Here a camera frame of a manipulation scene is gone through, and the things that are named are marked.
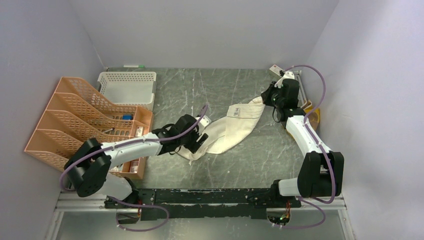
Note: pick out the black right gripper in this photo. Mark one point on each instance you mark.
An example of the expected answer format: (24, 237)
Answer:
(266, 95)

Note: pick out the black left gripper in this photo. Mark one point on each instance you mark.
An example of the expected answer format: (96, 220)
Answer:
(194, 145)

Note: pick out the white terry towel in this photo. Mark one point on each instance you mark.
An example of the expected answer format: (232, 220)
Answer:
(227, 132)

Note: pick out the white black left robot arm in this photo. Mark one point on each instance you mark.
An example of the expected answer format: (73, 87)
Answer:
(88, 170)

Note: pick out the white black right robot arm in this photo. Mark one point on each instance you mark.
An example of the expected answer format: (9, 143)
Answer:
(321, 172)

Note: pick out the yellow grey patterned towel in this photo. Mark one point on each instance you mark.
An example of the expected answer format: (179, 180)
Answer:
(314, 117)

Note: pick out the orange compartment organiser tray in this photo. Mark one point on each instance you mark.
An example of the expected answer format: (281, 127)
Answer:
(141, 125)

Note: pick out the blue item in organiser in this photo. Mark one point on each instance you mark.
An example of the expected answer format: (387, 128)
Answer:
(127, 117)

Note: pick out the white perforated plastic basket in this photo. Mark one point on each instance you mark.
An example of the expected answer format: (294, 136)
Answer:
(129, 88)

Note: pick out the white green marker pen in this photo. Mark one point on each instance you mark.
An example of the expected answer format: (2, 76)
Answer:
(137, 66)

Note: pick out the orange mesh file rack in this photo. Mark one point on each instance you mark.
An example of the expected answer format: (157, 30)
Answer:
(75, 113)

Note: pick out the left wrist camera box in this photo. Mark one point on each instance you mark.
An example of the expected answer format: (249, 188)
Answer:
(203, 121)

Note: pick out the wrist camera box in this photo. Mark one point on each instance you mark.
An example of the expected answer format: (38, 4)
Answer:
(277, 72)
(203, 121)

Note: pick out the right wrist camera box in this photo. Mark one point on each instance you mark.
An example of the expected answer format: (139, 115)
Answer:
(277, 72)

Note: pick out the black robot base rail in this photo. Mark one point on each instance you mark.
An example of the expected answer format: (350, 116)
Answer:
(211, 203)

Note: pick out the aluminium frame rail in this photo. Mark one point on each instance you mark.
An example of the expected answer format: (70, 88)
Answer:
(98, 203)

